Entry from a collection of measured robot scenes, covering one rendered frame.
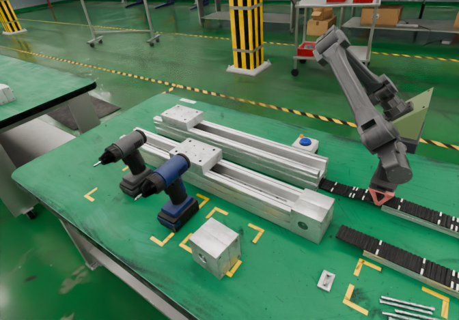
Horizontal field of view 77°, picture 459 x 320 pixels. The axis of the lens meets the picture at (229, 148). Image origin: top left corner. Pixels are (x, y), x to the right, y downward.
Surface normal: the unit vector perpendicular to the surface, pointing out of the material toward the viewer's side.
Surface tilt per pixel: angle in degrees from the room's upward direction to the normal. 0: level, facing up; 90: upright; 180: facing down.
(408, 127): 90
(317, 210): 0
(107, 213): 0
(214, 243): 0
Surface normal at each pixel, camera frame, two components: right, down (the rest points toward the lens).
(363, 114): -0.75, -0.25
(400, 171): -0.27, 0.57
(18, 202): 0.81, 0.28
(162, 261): -0.09, -0.82
